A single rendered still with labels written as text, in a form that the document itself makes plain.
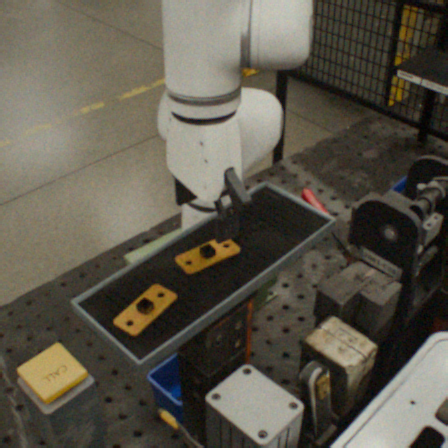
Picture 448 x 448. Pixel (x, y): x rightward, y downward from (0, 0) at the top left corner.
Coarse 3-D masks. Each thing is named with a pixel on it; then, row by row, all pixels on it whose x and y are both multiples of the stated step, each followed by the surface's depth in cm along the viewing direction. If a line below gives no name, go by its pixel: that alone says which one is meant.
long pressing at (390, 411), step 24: (432, 336) 90; (408, 360) 86; (432, 360) 86; (408, 384) 83; (432, 384) 83; (384, 408) 80; (408, 408) 80; (432, 408) 80; (360, 432) 77; (384, 432) 77; (408, 432) 77
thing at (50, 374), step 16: (48, 352) 68; (64, 352) 68; (32, 368) 66; (48, 368) 66; (64, 368) 66; (80, 368) 66; (32, 384) 64; (48, 384) 64; (64, 384) 64; (48, 400) 63
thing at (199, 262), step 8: (200, 248) 81; (208, 248) 81; (216, 248) 82; (224, 248) 82; (232, 248) 82; (184, 256) 81; (192, 256) 81; (200, 256) 81; (208, 256) 80; (216, 256) 81; (224, 256) 81; (184, 264) 79; (192, 264) 79; (200, 264) 79; (208, 264) 79; (192, 272) 78
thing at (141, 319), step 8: (152, 288) 76; (160, 288) 76; (144, 296) 75; (152, 296) 75; (168, 296) 75; (176, 296) 75; (136, 304) 73; (144, 304) 73; (152, 304) 73; (160, 304) 74; (168, 304) 74; (128, 312) 73; (136, 312) 73; (144, 312) 72; (152, 312) 73; (160, 312) 73; (120, 320) 72; (128, 320) 72; (136, 320) 72; (144, 320) 72; (152, 320) 72; (120, 328) 71; (128, 328) 71; (136, 328) 71; (144, 328) 71
